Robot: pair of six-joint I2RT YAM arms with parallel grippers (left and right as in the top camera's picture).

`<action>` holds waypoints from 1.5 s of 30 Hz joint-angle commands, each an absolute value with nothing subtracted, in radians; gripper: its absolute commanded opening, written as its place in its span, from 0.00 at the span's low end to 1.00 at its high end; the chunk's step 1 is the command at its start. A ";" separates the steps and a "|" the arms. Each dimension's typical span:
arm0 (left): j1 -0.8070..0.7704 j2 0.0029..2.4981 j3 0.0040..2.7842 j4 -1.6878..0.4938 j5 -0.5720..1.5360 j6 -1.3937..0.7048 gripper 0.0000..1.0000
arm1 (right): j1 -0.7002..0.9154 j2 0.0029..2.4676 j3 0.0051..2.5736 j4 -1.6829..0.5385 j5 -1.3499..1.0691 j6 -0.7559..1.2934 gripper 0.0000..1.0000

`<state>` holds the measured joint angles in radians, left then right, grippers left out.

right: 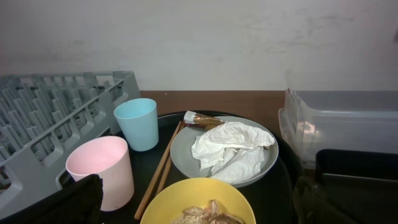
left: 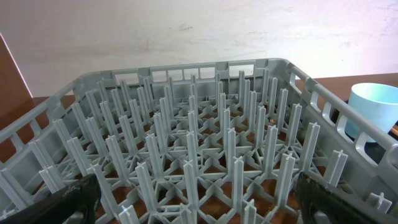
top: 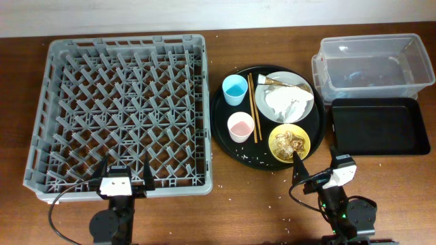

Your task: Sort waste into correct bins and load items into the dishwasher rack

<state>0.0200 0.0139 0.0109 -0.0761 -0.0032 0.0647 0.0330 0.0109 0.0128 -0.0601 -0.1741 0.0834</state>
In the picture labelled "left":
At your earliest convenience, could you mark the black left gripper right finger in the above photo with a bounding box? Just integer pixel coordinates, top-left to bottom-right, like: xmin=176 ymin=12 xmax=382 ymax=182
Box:
xmin=295 ymin=172 xmax=389 ymax=224

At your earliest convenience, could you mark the light blue plastic cup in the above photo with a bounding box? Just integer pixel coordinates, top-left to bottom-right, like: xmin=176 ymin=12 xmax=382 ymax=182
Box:
xmin=348 ymin=83 xmax=397 ymax=134

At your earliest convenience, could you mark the grey plastic dishwasher rack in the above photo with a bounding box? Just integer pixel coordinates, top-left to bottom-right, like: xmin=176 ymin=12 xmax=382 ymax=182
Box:
xmin=1 ymin=58 xmax=397 ymax=223

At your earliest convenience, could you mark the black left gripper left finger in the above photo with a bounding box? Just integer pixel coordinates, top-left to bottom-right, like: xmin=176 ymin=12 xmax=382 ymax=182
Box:
xmin=1 ymin=174 xmax=101 ymax=224

